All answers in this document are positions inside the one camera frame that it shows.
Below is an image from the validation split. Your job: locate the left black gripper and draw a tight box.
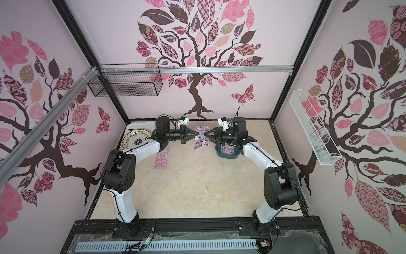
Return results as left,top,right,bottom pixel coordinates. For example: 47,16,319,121
164,124,198,144

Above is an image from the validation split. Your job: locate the teal plastic storage box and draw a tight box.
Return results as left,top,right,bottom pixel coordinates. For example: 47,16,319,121
215,144,240,159

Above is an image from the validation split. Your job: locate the character sticker sheet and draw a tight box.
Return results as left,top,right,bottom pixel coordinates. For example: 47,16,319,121
221,144,235,155
195,126,210,149

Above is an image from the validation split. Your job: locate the pink sticker sheet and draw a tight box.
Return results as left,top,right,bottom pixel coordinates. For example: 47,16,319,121
153,150,170,169

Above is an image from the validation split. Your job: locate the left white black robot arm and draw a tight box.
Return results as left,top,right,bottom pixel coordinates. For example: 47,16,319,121
101,115,199,224

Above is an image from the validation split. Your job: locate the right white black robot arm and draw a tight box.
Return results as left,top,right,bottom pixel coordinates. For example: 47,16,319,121
205,117,301,224

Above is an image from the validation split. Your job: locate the white plastic tray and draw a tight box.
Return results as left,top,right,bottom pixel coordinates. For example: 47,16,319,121
124,121,155,134

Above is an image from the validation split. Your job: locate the patterned ceramic plate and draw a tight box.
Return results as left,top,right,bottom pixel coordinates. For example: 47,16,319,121
121,129,152,150

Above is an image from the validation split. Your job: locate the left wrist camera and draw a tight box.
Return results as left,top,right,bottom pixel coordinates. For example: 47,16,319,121
177,116,190,129

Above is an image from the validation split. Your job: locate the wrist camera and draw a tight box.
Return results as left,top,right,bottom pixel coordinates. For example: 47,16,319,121
177,116,190,129
217,117,230,131

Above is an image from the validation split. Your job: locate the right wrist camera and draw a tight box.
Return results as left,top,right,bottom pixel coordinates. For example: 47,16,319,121
217,117,230,131

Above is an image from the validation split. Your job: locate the black wire basket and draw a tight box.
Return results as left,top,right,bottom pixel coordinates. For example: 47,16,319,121
88,63,163,97

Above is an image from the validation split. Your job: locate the aluminium rail back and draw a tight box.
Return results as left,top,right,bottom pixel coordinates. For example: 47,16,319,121
101,65,294,74

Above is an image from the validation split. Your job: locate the aluminium rail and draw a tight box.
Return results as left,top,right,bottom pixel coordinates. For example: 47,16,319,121
1,67,98,185
101,65,294,74

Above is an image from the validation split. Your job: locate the white wire shelf basket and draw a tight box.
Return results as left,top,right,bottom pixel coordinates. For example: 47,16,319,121
289,90,343,166

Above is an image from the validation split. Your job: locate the white slotted cable duct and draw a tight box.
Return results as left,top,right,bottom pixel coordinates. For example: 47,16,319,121
74,239,258,254

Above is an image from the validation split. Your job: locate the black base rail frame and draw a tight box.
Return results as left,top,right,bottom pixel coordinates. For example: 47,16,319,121
61,217,334,254

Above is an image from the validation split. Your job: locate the aluminium rail left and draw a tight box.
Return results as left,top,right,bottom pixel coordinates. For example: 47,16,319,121
1,67,98,185

